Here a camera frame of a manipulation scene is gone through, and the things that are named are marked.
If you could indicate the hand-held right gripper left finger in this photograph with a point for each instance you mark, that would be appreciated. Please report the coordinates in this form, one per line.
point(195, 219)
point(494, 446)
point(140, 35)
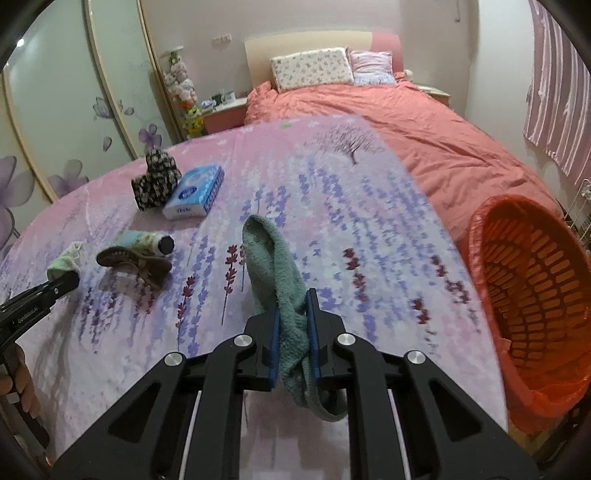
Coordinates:
point(275, 350)

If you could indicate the floral sliding door wardrobe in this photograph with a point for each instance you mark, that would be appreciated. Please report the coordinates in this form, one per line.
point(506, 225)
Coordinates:
point(55, 115)

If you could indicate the pink striped pillow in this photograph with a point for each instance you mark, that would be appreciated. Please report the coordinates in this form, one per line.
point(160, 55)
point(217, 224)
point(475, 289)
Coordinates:
point(371, 64)

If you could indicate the pink white nightstand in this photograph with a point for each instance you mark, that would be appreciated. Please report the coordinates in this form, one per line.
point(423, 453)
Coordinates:
point(224, 115)
point(436, 92)

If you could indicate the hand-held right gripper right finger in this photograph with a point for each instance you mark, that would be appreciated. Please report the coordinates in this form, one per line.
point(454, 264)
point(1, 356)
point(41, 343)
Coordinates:
point(311, 341)

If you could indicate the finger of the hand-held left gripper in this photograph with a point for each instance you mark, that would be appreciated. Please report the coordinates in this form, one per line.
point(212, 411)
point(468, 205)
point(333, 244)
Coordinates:
point(41, 300)

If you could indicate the brown plaid scrunchie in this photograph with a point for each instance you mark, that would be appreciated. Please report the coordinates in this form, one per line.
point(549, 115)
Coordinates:
point(134, 263)

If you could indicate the orange plastic laundry basket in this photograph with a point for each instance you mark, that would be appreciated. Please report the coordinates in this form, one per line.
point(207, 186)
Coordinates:
point(521, 300)

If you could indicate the blue tissue pack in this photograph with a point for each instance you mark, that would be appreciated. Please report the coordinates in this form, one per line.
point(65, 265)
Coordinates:
point(194, 191)

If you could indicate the yellow green plush toy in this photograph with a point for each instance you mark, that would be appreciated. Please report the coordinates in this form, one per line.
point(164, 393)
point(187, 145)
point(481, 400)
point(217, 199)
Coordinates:
point(193, 121)

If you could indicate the pale green sock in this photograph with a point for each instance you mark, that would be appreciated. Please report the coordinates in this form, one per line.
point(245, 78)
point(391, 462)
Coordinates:
point(64, 261)

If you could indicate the bed with salmon duvet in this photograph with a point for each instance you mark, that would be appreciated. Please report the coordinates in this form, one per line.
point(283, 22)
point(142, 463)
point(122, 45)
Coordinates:
point(415, 129)

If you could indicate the pink lavender print tablecloth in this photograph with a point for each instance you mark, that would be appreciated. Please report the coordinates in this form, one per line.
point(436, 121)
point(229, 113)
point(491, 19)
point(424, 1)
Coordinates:
point(323, 207)

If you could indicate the person's left hand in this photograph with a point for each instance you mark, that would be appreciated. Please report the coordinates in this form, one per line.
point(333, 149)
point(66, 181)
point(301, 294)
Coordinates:
point(23, 374)

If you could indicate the cream and pink headboard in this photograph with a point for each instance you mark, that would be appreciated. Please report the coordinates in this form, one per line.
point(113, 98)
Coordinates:
point(304, 44)

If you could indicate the white mug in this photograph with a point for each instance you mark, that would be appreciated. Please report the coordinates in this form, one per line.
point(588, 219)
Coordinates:
point(227, 98)

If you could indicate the hanging plush toy column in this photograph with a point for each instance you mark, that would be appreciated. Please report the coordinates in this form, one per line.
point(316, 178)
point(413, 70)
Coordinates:
point(180, 81)

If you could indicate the green terry sock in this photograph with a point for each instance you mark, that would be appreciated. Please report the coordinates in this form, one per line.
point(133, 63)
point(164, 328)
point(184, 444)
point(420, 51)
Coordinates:
point(272, 263)

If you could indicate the pink striped curtain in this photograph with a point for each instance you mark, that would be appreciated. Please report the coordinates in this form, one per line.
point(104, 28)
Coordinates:
point(558, 92)

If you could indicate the white floral pillow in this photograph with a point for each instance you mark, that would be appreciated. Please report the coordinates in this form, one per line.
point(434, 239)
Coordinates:
point(311, 67)

